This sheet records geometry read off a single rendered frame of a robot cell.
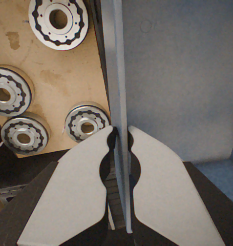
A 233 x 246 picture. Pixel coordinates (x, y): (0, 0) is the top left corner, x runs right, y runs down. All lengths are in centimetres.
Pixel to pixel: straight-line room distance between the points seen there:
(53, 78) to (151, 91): 28
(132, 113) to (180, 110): 5
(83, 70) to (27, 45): 12
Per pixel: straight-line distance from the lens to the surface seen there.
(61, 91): 42
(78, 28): 36
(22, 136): 48
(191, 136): 22
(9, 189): 48
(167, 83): 17
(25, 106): 42
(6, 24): 42
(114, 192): 62
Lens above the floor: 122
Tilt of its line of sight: 60 degrees down
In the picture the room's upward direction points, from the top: 167 degrees clockwise
